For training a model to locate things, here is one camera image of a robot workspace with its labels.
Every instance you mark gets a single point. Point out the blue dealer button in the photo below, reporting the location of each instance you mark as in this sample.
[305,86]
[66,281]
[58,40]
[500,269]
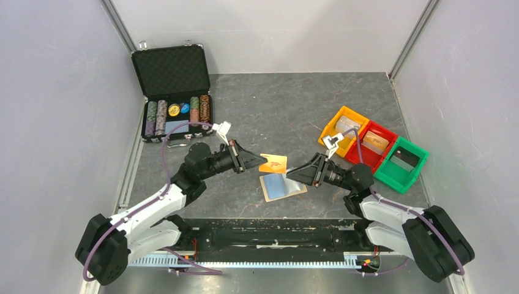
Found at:
[185,108]

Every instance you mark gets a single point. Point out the brown orange chip stack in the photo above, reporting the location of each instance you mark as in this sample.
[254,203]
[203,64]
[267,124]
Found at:
[205,108]

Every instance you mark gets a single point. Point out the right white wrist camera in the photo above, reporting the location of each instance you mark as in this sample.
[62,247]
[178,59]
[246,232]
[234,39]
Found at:
[332,143]

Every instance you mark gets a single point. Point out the black poker chip case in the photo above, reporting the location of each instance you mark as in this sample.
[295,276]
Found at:
[174,74]

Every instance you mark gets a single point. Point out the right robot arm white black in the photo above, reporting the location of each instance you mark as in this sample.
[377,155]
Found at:
[428,236]

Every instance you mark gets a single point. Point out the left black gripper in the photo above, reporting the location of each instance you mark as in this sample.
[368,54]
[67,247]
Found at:
[242,159]

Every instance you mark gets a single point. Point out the right aluminium frame post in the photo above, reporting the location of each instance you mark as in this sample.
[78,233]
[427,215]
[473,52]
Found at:
[416,32]

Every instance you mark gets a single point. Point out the green orange chip stack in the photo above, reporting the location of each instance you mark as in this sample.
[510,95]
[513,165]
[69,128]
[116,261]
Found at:
[194,110]

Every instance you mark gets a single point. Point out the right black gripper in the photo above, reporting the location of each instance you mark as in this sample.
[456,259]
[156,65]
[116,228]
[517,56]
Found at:
[313,172]

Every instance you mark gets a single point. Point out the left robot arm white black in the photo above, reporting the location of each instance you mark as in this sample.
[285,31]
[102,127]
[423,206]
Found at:
[109,244]

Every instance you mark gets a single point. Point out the card deck in yellow bin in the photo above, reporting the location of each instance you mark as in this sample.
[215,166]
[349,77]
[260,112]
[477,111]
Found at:
[345,126]

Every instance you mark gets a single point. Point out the yellow dealer button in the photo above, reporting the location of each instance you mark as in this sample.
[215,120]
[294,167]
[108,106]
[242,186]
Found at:
[173,110]

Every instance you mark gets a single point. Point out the white slotted cable duct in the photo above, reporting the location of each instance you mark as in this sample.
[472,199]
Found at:
[171,261]

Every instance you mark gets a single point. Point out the blue playing card deck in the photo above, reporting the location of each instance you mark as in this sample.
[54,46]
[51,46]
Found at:
[177,127]

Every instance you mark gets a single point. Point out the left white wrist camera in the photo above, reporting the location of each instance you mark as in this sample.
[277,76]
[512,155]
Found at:
[221,130]

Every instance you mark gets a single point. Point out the green purple chip stack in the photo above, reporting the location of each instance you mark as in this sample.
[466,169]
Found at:
[151,118]

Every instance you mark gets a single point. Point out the left aluminium frame post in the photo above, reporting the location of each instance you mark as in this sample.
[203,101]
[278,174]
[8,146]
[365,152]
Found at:
[118,24]

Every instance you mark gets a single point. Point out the red plastic bin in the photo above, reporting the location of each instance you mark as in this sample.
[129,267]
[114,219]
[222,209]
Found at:
[370,158]

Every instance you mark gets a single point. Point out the green plastic bin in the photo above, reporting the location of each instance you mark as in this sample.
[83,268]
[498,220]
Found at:
[395,177]

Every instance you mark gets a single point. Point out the card deck in green bin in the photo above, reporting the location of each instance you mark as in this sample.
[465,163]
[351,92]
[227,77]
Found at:
[405,159]

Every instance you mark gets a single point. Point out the beige leather card holder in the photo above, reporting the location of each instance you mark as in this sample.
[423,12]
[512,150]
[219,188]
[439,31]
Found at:
[276,187]

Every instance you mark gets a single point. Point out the yellow plastic bin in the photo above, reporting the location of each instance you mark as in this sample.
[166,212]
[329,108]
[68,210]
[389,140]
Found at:
[347,143]

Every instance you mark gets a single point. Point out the aluminium frame post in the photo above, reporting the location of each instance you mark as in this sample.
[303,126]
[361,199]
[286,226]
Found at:
[416,32]
[118,24]

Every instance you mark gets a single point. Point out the card deck in red bin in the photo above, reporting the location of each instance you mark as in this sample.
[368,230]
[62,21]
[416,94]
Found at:
[375,142]

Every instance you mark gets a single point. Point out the grey purple chip stack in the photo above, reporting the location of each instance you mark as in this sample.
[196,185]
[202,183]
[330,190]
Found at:
[161,117]

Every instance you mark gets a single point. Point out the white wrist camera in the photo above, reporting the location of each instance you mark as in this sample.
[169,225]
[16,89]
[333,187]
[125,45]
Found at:
[221,130]
[332,143]

